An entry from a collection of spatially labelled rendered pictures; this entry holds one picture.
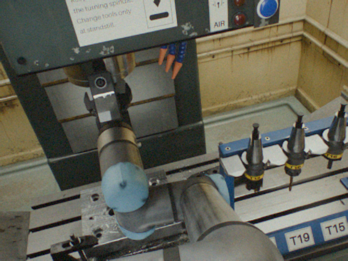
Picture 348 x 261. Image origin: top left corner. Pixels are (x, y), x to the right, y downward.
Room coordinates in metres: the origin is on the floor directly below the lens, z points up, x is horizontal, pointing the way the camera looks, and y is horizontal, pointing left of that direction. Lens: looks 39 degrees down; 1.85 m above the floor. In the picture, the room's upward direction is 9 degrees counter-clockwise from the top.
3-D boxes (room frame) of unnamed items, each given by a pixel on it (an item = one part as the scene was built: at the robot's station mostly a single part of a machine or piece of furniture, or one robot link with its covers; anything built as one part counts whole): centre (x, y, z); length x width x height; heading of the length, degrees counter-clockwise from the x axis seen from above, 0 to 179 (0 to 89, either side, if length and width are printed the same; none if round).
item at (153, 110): (1.17, 0.21, 1.16); 0.48 x 0.05 x 0.51; 98
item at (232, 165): (0.62, -0.13, 1.21); 0.07 x 0.05 x 0.01; 8
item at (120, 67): (0.73, 0.14, 1.53); 0.16 x 0.16 x 0.12
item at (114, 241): (0.73, 0.18, 0.97); 0.29 x 0.23 x 0.05; 98
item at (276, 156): (0.63, -0.24, 1.21); 0.07 x 0.05 x 0.01; 8
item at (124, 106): (0.60, 0.12, 1.41); 0.12 x 0.08 x 0.09; 8
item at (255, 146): (0.62, -0.19, 1.26); 0.04 x 0.04 x 0.07
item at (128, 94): (0.66, 0.10, 1.43); 0.09 x 0.05 x 0.02; 175
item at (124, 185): (0.44, 0.10, 1.41); 0.11 x 0.08 x 0.09; 8
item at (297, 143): (0.64, -0.30, 1.26); 0.04 x 0.04 x 0.07
